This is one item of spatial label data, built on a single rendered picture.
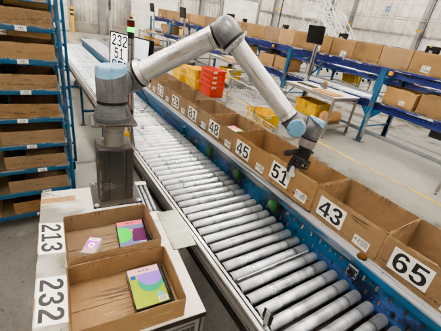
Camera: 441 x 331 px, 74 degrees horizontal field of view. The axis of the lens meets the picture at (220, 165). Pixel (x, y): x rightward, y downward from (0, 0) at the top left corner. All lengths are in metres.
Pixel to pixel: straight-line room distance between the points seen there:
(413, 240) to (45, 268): 1.69
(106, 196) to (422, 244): 1.63
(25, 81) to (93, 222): 1.22
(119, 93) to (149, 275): 0.86
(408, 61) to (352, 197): 4.77
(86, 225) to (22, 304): 0.92
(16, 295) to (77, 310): 1.19
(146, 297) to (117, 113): 0.86
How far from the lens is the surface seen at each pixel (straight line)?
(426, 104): 5.95
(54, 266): 1.45
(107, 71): 1.52
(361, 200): 1.83
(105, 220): 1.58
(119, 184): 1.71
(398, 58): 6.49
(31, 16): 2.36
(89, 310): 1.26
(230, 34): 1.39
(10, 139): 2.56
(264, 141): 2.30
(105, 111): 1.55
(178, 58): 1.59
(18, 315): 2.32
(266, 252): 1.55
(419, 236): 1.73
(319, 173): 1.94
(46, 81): 2.43
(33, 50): 2.39
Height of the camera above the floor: 1.76
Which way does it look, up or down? 27 degrees down
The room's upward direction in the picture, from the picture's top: 9 degrees clockwise
